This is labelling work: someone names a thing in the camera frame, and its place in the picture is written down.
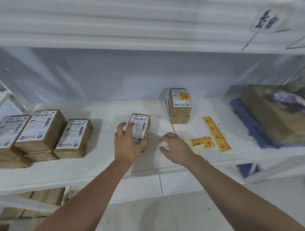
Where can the purple plastic packet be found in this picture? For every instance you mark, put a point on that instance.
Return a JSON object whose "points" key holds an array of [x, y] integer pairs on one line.
{"points": [[288, 97]]}

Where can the person's left hand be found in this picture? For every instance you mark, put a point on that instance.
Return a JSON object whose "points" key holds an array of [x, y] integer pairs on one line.
{"points": [[126, 150]]}

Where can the person's right hand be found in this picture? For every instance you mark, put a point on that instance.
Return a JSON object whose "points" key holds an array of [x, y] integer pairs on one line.
{"points": [[178, 152]]}

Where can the large brown carton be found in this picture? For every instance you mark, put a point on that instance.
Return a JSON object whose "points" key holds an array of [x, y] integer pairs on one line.
{"points": [[269, 114]]}

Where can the blue plastic crate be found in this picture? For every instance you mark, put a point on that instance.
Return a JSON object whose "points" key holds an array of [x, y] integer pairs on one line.
{"points": [[244, 170]]}

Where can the blue plastic pallet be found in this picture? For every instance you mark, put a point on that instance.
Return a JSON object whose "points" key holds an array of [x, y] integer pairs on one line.
{"points": [[243, 111]]}

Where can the person's right forearm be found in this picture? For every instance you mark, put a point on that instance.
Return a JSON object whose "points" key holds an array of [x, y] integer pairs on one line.
{"points": [[238, 197]]}

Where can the yellow red square sticker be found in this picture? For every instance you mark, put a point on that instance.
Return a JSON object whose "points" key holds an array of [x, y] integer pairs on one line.
{"points": [[185, 96]]}

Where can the white metal shelf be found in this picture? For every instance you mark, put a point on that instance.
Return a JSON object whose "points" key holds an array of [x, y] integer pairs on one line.
{"points": [[100, 161]]}

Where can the row of flat brown cartons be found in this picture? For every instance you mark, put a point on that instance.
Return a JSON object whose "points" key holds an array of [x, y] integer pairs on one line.
{"points": [[43, 197]]}

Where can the stack of labelled brown parcels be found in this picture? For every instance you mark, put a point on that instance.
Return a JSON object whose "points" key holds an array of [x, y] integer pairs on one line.
{"points": [[35, 126]]}

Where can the person's left forearm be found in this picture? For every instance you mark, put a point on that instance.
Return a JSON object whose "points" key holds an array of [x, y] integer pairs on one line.
{"points": [[83, 202]]}

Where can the yellow red sticker strip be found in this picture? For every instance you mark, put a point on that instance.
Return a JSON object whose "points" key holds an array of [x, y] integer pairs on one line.
{"points": [[217, 134], [202, 142]]}

